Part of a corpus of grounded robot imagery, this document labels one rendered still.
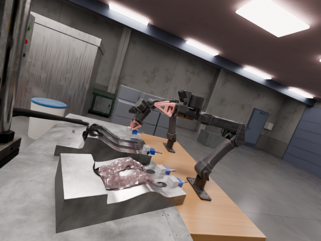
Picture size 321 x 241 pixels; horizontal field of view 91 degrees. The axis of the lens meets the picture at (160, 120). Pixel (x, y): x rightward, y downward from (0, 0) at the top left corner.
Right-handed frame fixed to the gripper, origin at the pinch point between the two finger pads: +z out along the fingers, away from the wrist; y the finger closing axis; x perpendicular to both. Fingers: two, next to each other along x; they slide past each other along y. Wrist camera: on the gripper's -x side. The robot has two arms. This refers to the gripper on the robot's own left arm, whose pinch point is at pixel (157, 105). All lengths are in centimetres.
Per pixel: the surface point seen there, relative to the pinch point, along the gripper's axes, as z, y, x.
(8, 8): 78, -30, -24
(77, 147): 32.0, -11.5, 32.7
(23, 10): 66, -17, -23
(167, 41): -97, -495, -183
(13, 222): 37, 29, 39
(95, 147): 23.5, -10.5, 30.6
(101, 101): 63, -456, 67
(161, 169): -11.7, 0.4, 31.6
